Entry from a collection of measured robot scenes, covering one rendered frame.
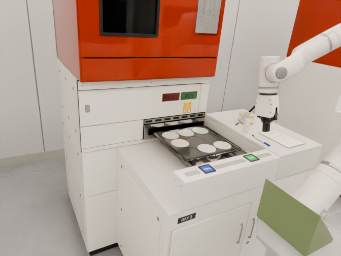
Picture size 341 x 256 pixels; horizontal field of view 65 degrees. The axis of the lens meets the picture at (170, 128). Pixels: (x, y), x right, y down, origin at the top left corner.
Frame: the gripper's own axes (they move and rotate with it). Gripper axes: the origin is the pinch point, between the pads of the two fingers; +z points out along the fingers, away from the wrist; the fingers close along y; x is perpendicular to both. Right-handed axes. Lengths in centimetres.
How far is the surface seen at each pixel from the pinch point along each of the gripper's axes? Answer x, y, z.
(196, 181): -39.7, 0.9, 16.8
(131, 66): -45, -48, -29
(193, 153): -21.5, -27.5, 16.2
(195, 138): -9.8, -42.4, 13.1
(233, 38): 159, -197, -64
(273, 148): 14.1, -6.5, 14.0
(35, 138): -88, -220, 41
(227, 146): 1.6, -27.9, 16.1
